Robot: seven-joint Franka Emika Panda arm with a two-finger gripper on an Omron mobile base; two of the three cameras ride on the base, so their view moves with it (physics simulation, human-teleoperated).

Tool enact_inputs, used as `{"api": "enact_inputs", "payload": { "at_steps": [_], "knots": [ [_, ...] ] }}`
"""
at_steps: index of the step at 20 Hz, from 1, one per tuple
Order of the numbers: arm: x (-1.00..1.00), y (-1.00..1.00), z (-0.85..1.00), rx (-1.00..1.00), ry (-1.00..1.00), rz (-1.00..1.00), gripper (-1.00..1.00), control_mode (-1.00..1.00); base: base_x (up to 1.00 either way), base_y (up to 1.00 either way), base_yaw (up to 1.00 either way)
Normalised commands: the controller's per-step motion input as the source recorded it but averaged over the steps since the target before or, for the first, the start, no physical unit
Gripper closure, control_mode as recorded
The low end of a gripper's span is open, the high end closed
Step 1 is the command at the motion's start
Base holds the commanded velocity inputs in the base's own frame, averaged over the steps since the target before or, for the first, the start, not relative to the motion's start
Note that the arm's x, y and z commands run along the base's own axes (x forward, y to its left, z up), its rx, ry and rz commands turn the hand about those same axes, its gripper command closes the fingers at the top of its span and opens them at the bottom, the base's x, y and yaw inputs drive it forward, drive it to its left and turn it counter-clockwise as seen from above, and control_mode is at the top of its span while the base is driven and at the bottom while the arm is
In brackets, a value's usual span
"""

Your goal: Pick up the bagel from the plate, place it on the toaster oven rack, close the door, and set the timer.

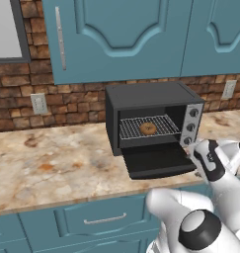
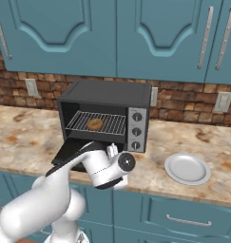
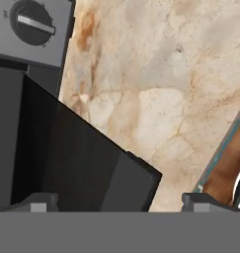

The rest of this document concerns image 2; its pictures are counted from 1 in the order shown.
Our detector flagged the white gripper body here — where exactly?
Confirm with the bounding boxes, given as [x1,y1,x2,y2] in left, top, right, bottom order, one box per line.
[107,142,119,160]

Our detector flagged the black toaster oven knob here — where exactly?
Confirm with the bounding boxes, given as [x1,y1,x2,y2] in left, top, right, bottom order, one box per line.
[131,111,144,122]
[130,140,142,151]
[131,126,143,138]

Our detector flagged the brown bagel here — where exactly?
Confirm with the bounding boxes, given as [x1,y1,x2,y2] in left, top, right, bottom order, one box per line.
[87,118,105,131]

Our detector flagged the black toaster oven door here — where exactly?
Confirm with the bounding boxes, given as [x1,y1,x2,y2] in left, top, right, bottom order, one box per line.
[50,136,127,174]

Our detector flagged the black toaster oven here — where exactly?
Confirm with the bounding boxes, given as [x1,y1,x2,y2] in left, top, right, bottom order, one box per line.
[56,78,152,154]

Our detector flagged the white round plate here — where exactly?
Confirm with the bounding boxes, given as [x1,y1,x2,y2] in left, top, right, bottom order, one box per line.
[164,153,212,186]

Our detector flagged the teal drawer front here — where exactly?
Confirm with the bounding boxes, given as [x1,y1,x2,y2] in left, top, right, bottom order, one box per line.
[112,189,231,239]

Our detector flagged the metal wire oven rack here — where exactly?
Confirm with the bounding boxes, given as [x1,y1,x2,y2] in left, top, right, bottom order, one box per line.
[65,110,127,137]

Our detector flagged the white wall outlet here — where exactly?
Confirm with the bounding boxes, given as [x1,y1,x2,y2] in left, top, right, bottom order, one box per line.
[150,86,159,107]
[24,78,40,98]
[213,91,231,114]

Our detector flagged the silver drawer handle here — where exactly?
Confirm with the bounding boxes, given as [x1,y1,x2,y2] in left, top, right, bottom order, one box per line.
[165,214,213,228]

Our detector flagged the teal wall cupboard door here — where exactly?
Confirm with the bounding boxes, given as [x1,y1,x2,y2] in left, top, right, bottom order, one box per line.
[0,0,118,79]
[115,0,223,84]
[204,0,231,86]

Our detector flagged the silver cupboard handle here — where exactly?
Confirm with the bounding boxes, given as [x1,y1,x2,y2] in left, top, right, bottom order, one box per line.
[214,6,231,71]
[0,6,13,61]
[196,6,215,70]

